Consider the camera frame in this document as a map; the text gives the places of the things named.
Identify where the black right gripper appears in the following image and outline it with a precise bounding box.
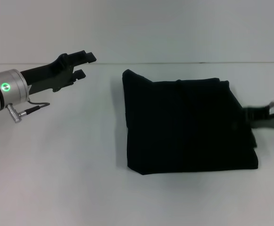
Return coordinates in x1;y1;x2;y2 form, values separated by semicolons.
241;96;274;129

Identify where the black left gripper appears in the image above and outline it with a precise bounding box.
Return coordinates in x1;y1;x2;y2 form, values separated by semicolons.
20;50;97;95

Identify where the black shirt with FREE print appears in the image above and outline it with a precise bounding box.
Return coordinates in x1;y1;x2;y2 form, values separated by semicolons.
122;68;260;176

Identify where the left arm cable with silver plug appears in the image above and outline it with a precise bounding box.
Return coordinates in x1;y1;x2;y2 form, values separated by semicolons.
5;98;50;123

